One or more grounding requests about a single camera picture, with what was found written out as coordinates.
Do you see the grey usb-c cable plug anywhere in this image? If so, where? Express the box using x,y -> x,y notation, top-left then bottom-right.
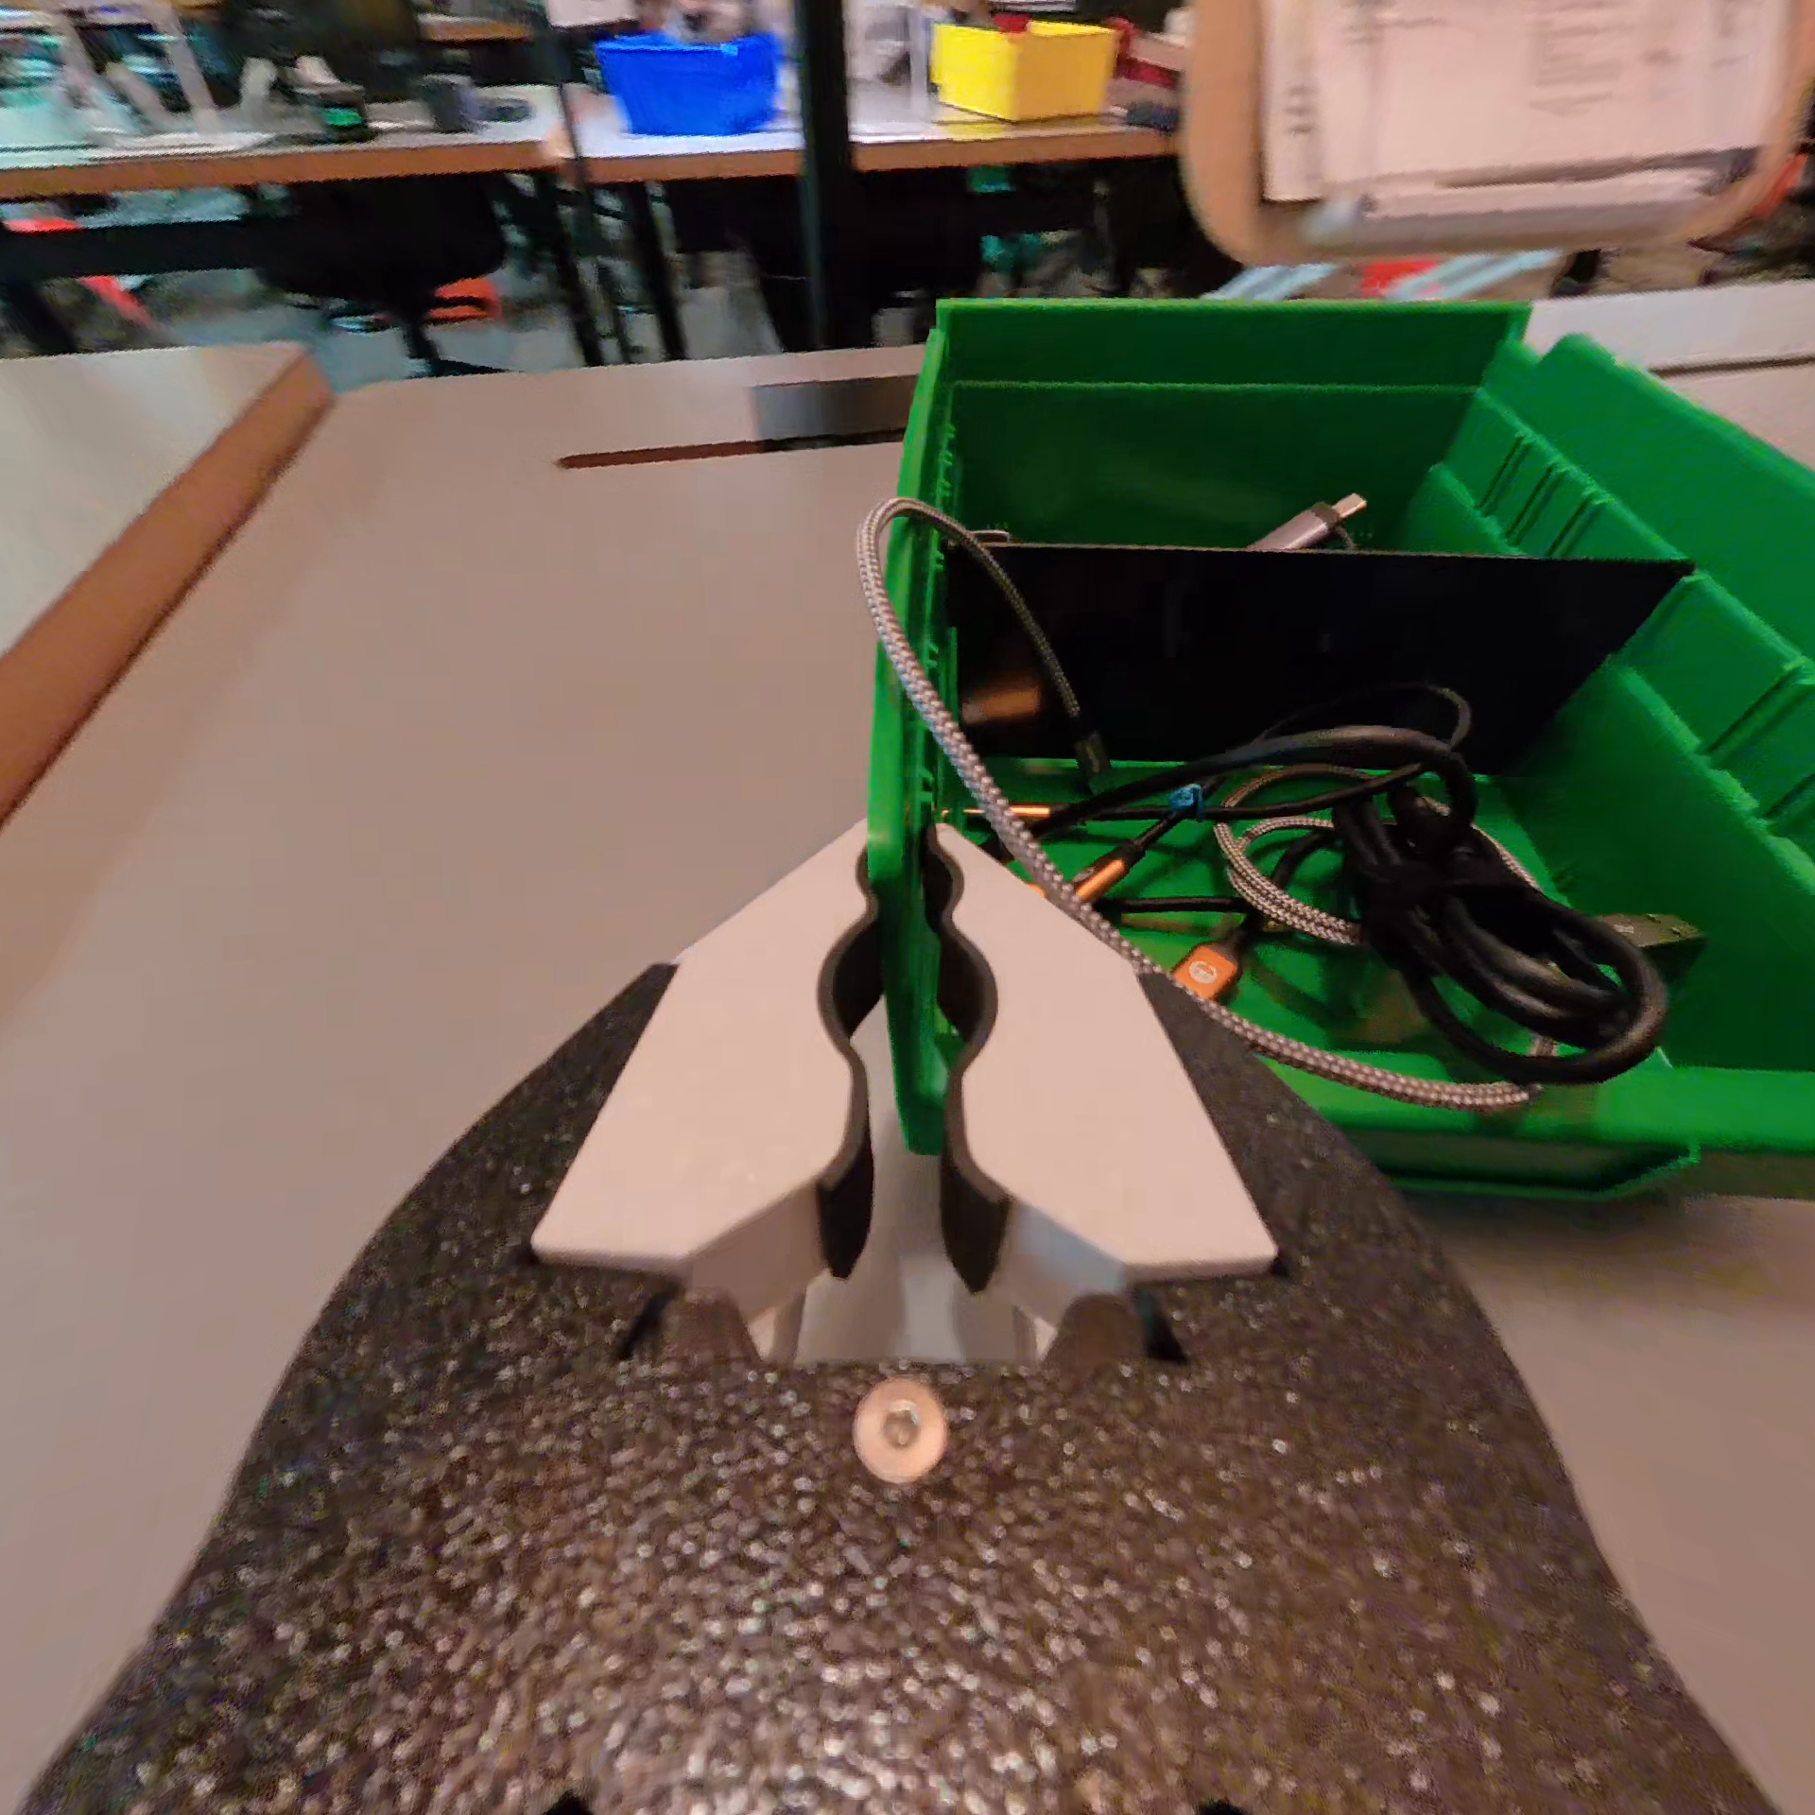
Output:
1246,491 -> 1370,552

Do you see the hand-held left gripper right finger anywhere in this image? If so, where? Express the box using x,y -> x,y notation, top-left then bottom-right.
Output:
924,818 -> 1281,1354

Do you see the yellow plastic bin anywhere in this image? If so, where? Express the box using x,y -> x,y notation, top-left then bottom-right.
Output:
930,21 -> 1118,121

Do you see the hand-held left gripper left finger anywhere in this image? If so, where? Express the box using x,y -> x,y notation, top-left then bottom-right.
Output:
532,818 -> 888,1366

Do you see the wooden clipboard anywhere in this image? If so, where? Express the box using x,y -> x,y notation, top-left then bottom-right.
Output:
1177,0 -> 1807,267

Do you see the blue plastic bin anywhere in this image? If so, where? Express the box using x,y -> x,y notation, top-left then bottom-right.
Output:
595,29 -> 784,135

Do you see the black office chair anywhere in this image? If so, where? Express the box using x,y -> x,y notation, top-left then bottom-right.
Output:
255,183 -> 512,374

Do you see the short grey braided cable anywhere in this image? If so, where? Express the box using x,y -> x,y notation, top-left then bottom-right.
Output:
1211,770 -> 1533,948

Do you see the black looped cable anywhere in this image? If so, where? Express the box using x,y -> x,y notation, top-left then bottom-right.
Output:
1106,687 -> 1703,1086

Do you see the long grey braided cable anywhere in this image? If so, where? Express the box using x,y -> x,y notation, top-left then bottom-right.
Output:
853,497 -> 1547,1115

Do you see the white paper sheet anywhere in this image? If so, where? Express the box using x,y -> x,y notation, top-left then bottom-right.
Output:
1259,0 -> 1766,203

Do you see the black metal post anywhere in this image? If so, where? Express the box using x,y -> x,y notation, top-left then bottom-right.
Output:
793,0 -> 853,347

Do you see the green plastic bin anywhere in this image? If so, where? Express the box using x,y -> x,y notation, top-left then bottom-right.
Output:
869,298 -> 1815,1203

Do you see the black bin divider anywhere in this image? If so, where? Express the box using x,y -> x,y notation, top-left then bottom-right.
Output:
946,538 -> 1695,778

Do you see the wooden edged table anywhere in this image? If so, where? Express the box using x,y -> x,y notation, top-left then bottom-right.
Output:
560,83 -> 1186,185
0,343 -> 334,824
0,83 -> 568,200

